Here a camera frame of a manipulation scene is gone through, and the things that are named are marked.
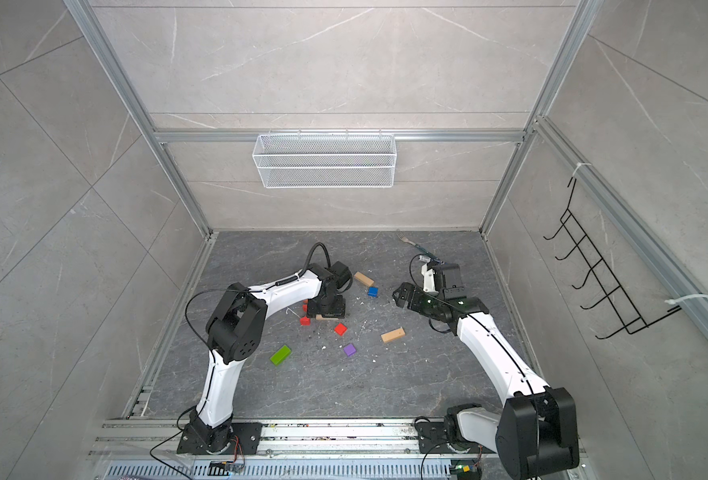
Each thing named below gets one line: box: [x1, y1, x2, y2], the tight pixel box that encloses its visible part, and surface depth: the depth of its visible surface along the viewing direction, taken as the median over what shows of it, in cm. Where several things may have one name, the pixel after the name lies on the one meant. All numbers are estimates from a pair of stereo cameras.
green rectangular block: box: [270, 344, 291, 366], surface depth 89 cm
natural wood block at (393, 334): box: [380, 326, 406, 343], surface depth 93 cm
